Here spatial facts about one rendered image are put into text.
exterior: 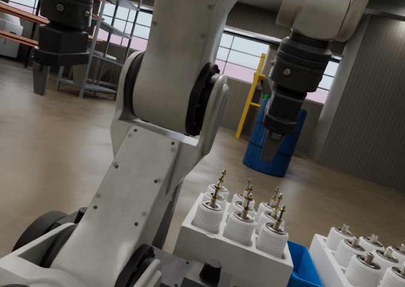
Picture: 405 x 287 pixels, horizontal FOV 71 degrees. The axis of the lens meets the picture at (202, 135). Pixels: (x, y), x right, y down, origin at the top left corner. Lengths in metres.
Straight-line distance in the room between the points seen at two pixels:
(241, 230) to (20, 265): 0.72
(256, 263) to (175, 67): 0.74
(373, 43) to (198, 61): 6.07
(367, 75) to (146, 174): 6.02
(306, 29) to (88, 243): 0.48
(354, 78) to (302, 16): 5.80
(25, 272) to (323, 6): 0.56
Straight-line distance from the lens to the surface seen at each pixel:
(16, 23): 10.21
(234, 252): 1.03
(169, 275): 0.76
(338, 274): 1.16
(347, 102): 6.23
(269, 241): 1.05
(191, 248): 1.05
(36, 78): 0.63
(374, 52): 6.46
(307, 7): 0.51
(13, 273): 0.46
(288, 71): 0.51
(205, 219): 1.03
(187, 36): 0.50
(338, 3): 0.52
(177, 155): 0.53
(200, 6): 0.50
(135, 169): 0.52
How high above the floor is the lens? 0.62
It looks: 8 degrees down
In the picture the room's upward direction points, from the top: 17 degrees clockwise
